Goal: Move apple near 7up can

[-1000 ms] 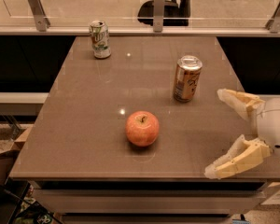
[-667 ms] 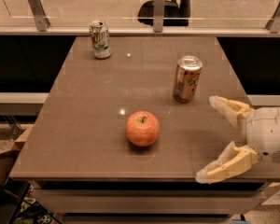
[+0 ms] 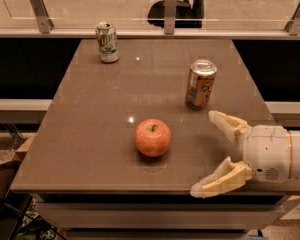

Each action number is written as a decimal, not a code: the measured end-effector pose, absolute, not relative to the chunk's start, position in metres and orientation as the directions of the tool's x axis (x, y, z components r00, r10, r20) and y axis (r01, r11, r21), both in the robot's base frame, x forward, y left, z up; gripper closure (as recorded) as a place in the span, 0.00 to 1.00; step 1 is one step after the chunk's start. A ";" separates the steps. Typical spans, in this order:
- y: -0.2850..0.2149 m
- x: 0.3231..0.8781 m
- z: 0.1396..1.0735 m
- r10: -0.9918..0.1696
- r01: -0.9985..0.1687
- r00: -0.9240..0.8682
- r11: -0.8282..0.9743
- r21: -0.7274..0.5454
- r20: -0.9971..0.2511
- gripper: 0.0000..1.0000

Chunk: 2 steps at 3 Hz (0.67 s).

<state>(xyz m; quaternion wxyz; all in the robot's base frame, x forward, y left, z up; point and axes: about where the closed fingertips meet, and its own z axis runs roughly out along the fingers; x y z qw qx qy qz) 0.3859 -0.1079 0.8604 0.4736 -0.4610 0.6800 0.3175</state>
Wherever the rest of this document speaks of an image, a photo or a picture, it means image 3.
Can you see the orange brown soda can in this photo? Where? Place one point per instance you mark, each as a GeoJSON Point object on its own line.
{"type": "Point", "coordinates": [201, 77]}

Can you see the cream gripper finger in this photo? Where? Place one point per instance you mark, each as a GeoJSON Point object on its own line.
{"type": "Point", "coordinates": [232, 127]}
{"type": "Point", "coordinates": [228, 176]}

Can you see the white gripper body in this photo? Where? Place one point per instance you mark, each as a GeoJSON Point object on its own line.
{"type": "Point", "coordinates": [266, 152]}

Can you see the green 7up can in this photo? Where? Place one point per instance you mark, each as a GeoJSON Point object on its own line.
{"type": "Point", "coordinates": [107, 40]}

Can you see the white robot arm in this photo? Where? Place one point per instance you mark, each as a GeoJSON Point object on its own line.
{"type": "Point", "coordinates": [294, 137]}

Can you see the black office chair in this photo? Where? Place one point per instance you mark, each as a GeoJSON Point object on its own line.
{"type": "Point", "coordinates": [189, 14]}

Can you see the left metal glass bracket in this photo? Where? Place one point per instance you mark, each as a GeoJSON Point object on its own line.
{"type": "Point", "coordinates": [44, 21]}

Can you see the grey drawer cabinet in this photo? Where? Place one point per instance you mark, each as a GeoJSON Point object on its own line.
{"type": "Point", "coordinates": [160, 213]}

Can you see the red apple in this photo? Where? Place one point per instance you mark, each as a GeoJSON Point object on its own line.
{"type": "Point", "coordinates": [152, 137]}

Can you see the middle metal glass bracket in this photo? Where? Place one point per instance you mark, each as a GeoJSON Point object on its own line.
{"type": "Point", "coordinates": [169, 16]}

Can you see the glass partition panel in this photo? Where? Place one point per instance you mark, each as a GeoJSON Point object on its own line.
{"type": "Point", "coordinates": [132, 14]}

